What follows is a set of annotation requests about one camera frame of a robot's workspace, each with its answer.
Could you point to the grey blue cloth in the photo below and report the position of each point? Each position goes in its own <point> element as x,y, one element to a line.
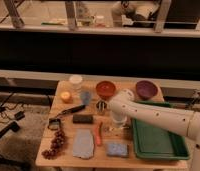
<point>83,145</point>

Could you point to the wooden table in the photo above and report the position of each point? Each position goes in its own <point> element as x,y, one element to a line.
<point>100,159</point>

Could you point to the green plastic tray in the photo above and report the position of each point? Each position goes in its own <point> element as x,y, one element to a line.
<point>151,142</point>

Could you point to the red bowl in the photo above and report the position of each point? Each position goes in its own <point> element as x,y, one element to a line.
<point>105,89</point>

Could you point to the blue glass cup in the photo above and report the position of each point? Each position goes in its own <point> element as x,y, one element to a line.
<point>85,97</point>

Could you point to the orange fruit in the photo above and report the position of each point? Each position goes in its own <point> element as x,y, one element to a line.
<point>66,97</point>

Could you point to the purple bowl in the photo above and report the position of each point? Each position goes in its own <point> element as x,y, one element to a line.
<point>146,89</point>

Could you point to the metal fork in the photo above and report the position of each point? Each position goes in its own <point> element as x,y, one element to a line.
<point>108,128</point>

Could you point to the white plastic cup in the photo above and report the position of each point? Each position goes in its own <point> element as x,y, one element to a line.
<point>76,83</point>

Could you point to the black handled knife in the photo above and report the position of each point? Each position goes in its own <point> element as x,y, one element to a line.
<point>71,110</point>

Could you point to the person in background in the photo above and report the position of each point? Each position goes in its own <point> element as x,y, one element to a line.
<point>140,12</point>

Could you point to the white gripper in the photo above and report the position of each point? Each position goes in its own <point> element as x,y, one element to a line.
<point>119,120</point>

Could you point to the dark rectangular block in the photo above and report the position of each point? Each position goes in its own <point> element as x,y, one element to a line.
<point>85,119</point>

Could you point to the orange carrot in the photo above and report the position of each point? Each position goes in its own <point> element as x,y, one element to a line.
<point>98,138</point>

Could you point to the bunch of red grapes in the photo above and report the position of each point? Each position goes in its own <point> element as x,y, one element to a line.
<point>57,144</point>

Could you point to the blue sponge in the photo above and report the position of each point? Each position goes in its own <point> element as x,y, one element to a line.
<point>117,150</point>

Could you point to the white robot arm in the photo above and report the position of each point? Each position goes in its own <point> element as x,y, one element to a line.
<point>182,122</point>

